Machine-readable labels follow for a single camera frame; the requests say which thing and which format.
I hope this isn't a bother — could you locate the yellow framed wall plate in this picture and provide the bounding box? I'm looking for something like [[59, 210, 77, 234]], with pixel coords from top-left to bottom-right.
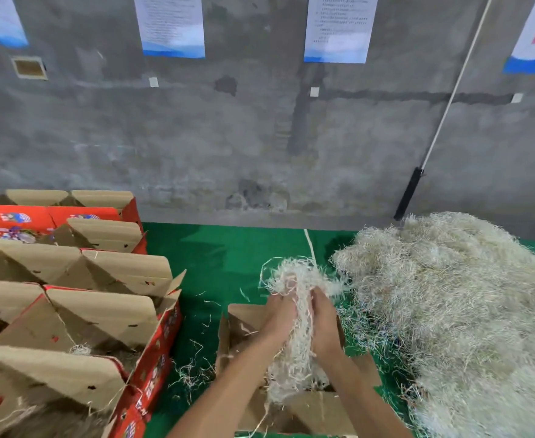
[[10, 55, 49, 81]]

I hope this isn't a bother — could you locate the red printed cardboard box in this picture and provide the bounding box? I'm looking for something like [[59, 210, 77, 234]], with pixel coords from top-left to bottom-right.
[[0, 285, 185, 425], [0, 344, 150, 438], [0, 237, 85, 283], [0, 278, 45, 343], [215, 302, 384, 437], [56, 249, 187, 299], [40, 218, 148, 256]]

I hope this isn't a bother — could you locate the person's right hand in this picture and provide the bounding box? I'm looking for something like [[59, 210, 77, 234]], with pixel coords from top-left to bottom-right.
[[308, 287, 346, 361]]

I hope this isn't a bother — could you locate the pile of shredded paper filler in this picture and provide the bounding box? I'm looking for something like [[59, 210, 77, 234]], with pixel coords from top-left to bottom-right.
[[330, 211, 535, 438]]

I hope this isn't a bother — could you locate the group of red fruit boxes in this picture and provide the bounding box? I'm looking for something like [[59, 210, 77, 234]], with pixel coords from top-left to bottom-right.
[[0, 189, 142, 245]]

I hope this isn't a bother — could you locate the person's left forearm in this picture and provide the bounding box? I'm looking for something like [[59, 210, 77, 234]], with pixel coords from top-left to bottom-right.
[[167, 342, 282, 438]]

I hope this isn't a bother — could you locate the person's left hand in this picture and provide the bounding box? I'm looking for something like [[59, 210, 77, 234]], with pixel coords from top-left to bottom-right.
[[254, 291, 299, 354]]

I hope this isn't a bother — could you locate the person's right forearm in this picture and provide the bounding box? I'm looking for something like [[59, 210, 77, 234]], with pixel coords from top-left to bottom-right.
[[317, 351, 413, 438]]

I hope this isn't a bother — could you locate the white pole with black grip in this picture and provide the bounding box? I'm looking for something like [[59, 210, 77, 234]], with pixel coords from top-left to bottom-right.
[[392, 0, 495, 221]]

